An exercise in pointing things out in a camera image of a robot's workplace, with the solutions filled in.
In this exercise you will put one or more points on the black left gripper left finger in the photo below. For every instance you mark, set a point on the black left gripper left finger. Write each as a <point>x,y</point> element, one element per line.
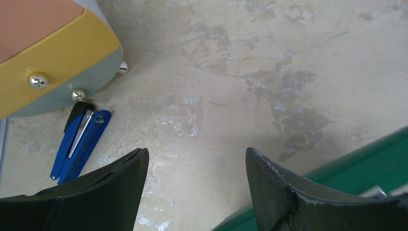
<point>106,199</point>

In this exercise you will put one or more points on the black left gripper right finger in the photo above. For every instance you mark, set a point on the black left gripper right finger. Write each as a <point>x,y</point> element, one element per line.
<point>285,201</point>

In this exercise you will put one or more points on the green jewelry box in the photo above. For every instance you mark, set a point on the green jewelry box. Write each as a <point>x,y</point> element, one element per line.
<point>383,163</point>

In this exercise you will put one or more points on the blue hand tool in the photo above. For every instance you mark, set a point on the blue hand tool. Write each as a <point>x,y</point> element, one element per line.
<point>82,132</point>

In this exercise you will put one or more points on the silver box clasp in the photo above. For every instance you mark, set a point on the silver box clasp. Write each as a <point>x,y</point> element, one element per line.
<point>375,192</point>

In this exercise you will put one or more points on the white round drawer cabinet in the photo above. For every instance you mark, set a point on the white round drawer cabinet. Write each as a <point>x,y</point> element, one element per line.
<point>54,53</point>

